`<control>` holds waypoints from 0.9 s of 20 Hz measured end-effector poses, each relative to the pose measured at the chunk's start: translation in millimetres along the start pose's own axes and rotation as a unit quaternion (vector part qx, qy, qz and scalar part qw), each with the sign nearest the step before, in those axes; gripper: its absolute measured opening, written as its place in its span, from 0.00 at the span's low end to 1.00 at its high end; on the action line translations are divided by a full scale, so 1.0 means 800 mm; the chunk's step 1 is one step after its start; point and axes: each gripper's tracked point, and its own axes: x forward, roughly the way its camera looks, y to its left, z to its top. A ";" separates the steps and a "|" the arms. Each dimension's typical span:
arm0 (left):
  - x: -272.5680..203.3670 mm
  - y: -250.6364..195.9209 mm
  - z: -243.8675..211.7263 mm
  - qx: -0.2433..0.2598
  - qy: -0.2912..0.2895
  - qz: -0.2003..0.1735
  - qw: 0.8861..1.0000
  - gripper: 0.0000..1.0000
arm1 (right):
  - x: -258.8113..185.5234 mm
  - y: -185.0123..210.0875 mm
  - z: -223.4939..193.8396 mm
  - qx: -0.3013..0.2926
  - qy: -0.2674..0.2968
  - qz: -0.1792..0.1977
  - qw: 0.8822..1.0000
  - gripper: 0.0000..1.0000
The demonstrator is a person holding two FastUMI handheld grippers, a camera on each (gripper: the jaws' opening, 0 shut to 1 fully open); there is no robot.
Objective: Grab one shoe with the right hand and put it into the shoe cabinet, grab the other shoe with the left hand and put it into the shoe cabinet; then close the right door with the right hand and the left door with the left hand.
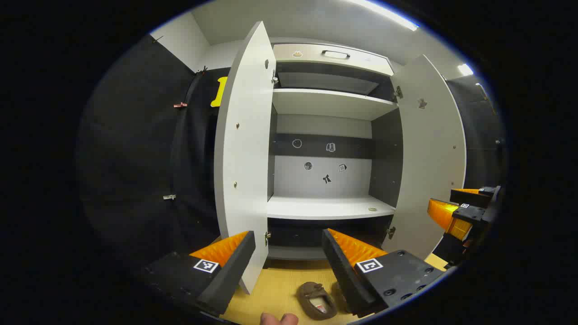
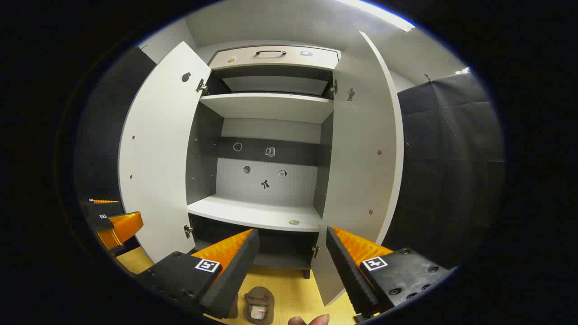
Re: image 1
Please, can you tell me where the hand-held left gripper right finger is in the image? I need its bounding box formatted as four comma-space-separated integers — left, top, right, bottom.
322, 228, 447, 319

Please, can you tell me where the white shoe cabinet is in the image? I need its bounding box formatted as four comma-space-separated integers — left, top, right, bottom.
266, 38, 405, 261

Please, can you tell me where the white cabinet door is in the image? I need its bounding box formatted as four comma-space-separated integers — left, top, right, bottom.
214, 20, 277, 295
382, 54, 467, 260

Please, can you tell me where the brown fuzzy shoe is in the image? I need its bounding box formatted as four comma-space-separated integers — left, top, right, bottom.
296, 281, 338, 321

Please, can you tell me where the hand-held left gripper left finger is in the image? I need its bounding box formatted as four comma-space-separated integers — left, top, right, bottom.
140, 230, 256, 316

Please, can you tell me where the black backdrop cloth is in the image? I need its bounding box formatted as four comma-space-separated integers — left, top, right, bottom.
445, 74, 507, 190
77, 34, 233, 276

